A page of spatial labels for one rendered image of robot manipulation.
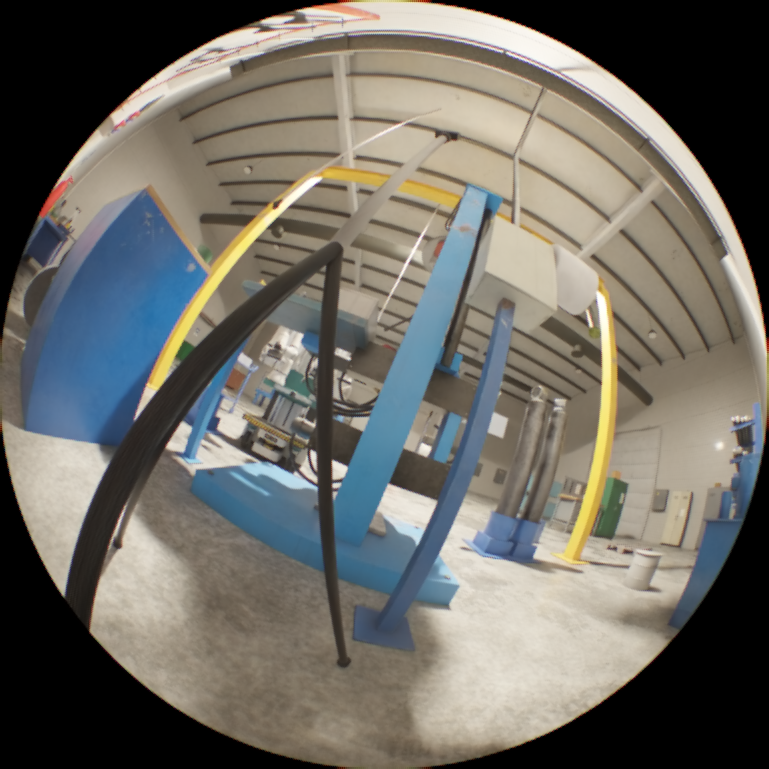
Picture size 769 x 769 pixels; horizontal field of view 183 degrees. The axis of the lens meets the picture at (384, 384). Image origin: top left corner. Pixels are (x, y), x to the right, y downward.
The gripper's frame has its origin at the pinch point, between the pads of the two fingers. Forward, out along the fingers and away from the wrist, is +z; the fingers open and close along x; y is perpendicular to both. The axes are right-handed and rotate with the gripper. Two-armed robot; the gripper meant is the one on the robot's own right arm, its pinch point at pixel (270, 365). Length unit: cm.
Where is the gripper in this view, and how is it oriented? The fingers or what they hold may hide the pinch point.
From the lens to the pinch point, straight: 193.4
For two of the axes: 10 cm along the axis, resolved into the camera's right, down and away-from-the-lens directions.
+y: -4.6, 4.7, 7.6
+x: -8.8, -3.4, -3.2
